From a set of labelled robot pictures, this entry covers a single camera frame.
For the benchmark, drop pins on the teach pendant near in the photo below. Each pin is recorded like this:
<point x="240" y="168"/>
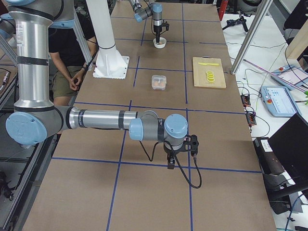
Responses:
<point x="279" y="101"/>

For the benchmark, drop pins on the yellow plastic knife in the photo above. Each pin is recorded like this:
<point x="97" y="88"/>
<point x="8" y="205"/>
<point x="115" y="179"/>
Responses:
<point x="212" y="64"/>

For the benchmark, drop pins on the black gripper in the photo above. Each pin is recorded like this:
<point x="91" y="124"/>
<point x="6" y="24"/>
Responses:
<point x="157" y="30"/>
<point x="171" y="152"/>

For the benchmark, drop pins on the clear plastic egg box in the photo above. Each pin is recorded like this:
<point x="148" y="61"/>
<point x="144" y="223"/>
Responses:
<point x="158" y="78"/>

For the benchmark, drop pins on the seated person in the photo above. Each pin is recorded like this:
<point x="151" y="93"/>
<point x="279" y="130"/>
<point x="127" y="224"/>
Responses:
<point x="67" y="56"/>

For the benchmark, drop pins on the lemon slice stack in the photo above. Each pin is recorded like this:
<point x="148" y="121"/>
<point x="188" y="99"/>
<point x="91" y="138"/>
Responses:
<point x="210" y="76"/>

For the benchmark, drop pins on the teach pendant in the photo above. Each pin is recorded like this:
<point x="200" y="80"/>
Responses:
<point x="291" y="74"/>
<point x="279" y="101"/>

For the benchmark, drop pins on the black tripod clamp tool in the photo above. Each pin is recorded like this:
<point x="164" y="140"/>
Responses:
<point x="240" y="21"/>

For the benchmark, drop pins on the white bowl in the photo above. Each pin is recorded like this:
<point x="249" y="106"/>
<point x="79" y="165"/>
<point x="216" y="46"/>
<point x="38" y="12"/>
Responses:
<point x="163" y="40"/>

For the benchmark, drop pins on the wooden cutting board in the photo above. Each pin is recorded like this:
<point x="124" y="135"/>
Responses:
<point x="199" y="73"/>

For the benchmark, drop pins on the aluminium frame post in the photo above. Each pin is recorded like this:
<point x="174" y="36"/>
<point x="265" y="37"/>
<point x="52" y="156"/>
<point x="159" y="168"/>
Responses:
<point x="261" y="13"/>

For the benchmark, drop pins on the red cylinder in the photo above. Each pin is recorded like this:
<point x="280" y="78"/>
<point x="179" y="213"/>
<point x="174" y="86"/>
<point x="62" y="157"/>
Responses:
<point x="222" y="9"/>

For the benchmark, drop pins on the orange circuit board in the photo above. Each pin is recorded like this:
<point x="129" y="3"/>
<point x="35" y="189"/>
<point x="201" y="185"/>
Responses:
<point x="245" y="100"/>
<point x="251" y="118"/>

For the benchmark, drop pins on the grabber stick green handle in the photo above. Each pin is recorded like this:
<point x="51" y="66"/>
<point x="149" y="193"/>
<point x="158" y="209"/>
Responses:
<point x="277" y="77"/>

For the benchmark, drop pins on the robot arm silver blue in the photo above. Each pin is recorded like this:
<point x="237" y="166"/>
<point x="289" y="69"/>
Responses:
<point x="51" y="69"/>
<point x="153" y="10"/>

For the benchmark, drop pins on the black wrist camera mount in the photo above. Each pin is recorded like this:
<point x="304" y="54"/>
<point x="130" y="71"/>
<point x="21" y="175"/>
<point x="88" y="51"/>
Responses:
<point x="165" y="25"/>
<point x="191" y="144"/>

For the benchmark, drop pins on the white camera pole with base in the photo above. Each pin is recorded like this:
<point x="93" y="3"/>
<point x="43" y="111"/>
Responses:
<point x="109" y="63"/>

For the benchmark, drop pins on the teach pendant far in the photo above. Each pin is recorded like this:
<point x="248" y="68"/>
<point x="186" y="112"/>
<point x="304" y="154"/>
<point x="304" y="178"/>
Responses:
<point x="291" y="74"/>

